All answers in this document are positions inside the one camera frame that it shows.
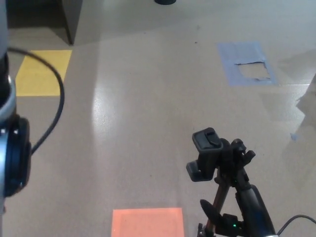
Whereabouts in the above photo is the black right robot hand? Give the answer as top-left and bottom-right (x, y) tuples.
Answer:
(197, 170), (277, 237)

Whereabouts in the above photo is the black phone stand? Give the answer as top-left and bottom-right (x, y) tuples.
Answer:
(185, 127), (256, 237)

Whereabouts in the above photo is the orange paper sheet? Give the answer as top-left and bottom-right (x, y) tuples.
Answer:
(111, 208), (185, 237)

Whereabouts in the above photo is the torn blue paper sheet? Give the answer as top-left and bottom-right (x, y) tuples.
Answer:
(216, 41), (279, 86)

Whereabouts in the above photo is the yellow paper sheet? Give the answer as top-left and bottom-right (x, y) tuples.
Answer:
(15, 50), (73, 96)

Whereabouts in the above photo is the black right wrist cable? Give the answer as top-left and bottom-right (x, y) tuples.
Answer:
(276, 214), (316, 236)

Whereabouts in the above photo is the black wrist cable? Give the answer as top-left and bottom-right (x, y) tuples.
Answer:
(276, 214), (316, 236)
(6, 47), (66, 155)

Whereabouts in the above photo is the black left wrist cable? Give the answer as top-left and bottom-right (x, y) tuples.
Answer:
(6, 47), (66, 155)

